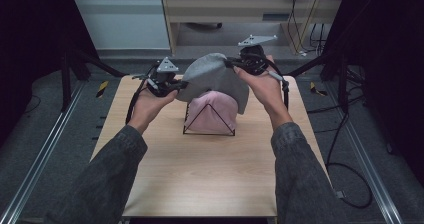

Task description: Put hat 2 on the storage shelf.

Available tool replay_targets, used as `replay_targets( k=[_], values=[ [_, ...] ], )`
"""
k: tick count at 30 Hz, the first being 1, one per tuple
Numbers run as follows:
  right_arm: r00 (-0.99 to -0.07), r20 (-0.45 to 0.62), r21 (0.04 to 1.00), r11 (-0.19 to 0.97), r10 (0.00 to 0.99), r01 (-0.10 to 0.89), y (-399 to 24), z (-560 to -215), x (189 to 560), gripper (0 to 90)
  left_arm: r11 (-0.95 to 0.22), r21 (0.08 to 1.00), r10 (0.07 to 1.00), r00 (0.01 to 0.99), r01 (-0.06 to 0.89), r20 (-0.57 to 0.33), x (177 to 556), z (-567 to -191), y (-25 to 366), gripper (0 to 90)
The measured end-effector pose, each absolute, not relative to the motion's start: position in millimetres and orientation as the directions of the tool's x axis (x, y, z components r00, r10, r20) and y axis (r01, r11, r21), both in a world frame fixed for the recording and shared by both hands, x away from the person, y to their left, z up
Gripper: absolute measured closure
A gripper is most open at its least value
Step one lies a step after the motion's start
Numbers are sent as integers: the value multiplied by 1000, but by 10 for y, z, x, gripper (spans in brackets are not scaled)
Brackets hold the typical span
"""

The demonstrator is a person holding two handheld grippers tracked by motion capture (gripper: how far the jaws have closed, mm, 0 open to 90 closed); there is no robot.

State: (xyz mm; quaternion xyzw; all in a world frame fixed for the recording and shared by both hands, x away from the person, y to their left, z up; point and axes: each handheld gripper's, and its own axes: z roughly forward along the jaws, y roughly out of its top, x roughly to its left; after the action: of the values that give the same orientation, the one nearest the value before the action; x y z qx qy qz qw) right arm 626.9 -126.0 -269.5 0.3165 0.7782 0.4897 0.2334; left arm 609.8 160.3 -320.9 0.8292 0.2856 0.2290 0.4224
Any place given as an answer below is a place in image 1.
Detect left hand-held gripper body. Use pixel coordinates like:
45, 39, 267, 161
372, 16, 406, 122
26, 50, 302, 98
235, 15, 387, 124
145, 56, 183, 98

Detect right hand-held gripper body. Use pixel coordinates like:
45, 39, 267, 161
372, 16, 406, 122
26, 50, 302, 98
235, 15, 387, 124
237, 34, 279, 77

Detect grey knit beanie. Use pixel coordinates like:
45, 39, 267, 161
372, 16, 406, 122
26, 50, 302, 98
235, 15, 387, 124
175, 52, 251, 116

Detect pink knit beanie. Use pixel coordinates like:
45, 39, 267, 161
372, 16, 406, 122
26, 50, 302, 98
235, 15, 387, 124
183, 90, 240, 135

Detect black wire triangular rack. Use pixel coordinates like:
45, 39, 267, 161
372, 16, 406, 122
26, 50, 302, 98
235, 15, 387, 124
182, 101, 237, 137

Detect person's left hand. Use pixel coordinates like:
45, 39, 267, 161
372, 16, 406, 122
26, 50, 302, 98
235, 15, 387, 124
127, 88, 180, 135

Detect person's right hand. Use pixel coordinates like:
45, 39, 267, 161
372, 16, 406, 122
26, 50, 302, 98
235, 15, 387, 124
232, 54, 295, 132

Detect yellow black striped floor marker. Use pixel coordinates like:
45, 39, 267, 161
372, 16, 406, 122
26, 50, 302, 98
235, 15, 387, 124
95, 80, 110, 99
309, 81, 328, 98

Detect white cabinet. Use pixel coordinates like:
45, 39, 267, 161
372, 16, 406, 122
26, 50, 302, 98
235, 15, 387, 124
67, 0, 172, 51

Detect black metal stand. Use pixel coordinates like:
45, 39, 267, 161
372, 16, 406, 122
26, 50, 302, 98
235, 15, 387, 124
59, 46, 129, 114
285, 48, 352, 114

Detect black curtain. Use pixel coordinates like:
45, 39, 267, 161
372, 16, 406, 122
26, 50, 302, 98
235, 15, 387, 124
321, 0, 424, 185
0, 0, 101, 145

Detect left hand-held gripper cable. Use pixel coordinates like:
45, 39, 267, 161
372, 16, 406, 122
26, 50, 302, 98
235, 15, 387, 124
124, 63, 158, 126

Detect hand-held gripper cable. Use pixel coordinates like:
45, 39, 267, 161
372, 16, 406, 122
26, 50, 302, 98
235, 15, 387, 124
124, 63, 158, 126
265, 59, 291, 111

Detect right hand-held gripper cable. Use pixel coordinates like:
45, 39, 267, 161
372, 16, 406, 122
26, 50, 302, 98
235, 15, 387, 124
265, 59, 291, 111

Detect yellow cable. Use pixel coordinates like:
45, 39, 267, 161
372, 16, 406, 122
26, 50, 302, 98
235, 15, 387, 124
287, 0, 324, 56

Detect aluminium floor rail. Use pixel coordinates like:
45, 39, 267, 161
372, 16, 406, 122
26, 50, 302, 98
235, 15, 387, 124
0, 82, 86, 224
328, 80, 406, 224

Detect black floor cable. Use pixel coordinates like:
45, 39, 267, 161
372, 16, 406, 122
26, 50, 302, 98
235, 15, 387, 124
306, 93, 374, 210

